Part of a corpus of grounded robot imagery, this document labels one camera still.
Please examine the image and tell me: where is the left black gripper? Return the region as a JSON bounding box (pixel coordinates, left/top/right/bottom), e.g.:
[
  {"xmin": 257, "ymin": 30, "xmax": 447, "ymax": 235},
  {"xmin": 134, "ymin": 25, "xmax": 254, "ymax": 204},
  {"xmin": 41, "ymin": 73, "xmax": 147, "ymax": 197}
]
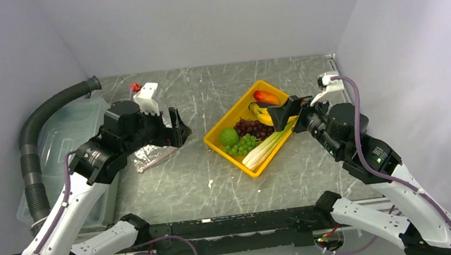
[{"xmin": 119, "ymin": 100, "xmax": 193, "ymax": 156}]

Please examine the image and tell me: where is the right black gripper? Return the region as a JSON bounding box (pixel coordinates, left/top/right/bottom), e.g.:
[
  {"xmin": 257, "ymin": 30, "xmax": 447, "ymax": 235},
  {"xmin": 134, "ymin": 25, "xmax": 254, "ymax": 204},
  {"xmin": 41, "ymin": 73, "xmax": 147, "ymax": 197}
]
[{"xmin": 265, "ymin": 89, "xmax": 343, "ymax": 164}]

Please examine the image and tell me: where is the clear zip top bag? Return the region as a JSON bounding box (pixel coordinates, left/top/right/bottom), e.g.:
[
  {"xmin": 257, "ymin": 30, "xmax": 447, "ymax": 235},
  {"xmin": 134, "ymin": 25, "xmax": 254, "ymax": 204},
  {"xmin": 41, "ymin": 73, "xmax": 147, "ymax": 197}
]
[{"xmin": 131, "ymin": 145, "xmax": 177, "ymax": 173}]

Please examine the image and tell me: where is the celery stalk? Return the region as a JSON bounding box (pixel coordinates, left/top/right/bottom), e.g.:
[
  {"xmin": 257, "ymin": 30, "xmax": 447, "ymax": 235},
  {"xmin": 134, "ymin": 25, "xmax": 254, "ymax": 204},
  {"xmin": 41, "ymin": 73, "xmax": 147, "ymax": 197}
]
[{"xmin": 242, "ymin": 120, "xmax": 296, "ymax": 171}]

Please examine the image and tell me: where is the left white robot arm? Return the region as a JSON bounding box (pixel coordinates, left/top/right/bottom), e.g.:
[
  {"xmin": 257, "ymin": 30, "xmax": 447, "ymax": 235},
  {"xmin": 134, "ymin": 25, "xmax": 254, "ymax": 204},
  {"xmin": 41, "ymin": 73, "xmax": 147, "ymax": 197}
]
[{"xmin": 15, "ymin": 100, "xmax": 191, "ymax": 255}]

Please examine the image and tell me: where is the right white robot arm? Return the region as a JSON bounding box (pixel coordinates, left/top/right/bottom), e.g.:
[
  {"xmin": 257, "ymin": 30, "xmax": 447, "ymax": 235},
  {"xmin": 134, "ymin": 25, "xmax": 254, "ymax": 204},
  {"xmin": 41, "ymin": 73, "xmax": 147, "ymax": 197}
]
[{"xmin": 267, "ymin": 96, "xmax": 451, "ymax": 255}]

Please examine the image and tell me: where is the yellow banana bunch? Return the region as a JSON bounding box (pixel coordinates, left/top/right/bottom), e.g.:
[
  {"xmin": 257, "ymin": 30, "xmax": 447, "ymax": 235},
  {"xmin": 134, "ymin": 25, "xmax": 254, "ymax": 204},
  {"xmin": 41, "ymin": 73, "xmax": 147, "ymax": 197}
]
[{"xmin": 248, "ymin": 103, "xmax": 273, "ymax": 126}]

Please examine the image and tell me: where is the red mango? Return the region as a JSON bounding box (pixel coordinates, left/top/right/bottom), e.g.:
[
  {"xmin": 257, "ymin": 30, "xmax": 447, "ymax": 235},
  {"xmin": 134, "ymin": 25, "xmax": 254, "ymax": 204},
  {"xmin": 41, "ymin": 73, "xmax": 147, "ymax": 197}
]
[{"xmin": 253, "ymin": 90, "xmax": 281, "ymax": 106}]

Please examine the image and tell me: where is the purple grape bunch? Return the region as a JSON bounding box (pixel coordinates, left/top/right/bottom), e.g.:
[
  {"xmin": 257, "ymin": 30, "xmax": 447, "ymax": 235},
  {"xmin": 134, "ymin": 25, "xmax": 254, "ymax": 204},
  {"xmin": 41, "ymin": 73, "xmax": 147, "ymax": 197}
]
[{"xmin": 233, "ymin": 119, "xmax": 274, "ymax": 140}]

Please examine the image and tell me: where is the yellow plastic tray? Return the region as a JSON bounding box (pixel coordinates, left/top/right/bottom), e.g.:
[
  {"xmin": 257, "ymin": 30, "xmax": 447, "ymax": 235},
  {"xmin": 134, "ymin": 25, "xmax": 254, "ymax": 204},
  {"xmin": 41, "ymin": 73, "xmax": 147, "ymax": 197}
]
[{"xmin": 203, "ymin": 80, "xmax": 296, "ymax": 178}]

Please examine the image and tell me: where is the green grape bunch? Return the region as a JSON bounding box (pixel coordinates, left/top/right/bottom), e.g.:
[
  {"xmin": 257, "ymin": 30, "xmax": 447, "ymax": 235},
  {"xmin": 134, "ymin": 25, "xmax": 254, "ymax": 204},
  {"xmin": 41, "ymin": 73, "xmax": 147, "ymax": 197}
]
[{"xmin": 223, "ymin": 134, "xmax": 260, "ymax": 157}]

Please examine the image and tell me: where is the green bumpy citrus fruit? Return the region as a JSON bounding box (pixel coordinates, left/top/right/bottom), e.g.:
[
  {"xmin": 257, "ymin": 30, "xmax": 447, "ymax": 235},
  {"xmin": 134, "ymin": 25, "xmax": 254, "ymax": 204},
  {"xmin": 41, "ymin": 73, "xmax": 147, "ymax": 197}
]
[{"xmin": 219, "ymin": 127, "xmax": 239, "ymax": 146}]

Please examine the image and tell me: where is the clear plastic storage box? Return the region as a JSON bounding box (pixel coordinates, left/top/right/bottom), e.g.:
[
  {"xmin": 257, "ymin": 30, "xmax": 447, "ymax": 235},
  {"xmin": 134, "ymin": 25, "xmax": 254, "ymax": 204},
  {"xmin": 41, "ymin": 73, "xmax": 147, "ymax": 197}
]
[{"xmin": 5, "ymin": 95, "xmax": 126, "ymax": 237}]

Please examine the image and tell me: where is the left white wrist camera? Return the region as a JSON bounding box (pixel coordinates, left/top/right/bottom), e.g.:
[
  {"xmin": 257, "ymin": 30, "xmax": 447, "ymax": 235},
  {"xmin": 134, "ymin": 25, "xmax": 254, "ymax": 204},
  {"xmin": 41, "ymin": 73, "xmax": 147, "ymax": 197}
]
[{"xmin": 130, "ymin": 82, "xmax": 160, "ymax": 116}]

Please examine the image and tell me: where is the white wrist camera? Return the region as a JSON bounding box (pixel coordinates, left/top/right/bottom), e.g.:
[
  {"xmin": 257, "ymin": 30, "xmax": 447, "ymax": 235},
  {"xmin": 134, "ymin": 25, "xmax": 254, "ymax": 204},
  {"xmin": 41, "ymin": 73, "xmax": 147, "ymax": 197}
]
[
  {"xmin": 130, "ymin": 82, "xmax": 160, "ymax": 116},
  {"xmin": 309, "ymin": 71, "xmax": 345, "ymax": 106}
]

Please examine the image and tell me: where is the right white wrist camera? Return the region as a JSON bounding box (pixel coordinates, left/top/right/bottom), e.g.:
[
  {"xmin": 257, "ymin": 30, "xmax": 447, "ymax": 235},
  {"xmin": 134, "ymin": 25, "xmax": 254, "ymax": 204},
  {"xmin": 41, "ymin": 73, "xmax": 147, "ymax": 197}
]
[{"xmin": 309, "ymin": 71, "xmax": 345, "ymax": 106}]

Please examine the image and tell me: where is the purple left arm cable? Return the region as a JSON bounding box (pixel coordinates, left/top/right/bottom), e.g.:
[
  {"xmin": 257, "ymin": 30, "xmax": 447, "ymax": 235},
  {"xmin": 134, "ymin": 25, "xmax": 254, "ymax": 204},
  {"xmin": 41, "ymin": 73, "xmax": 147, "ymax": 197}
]
[{"xmin": 0, "ymin": 149, "xmax": 89, "ymax": 255}]

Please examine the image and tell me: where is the black corrugated hose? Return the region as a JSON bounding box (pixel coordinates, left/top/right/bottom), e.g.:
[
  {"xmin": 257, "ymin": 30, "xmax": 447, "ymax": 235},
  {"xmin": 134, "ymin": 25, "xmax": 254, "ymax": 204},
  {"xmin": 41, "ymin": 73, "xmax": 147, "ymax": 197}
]
[{"xmin": 12, "ymin": 75, "xmax": 117, "ymax": 237}]

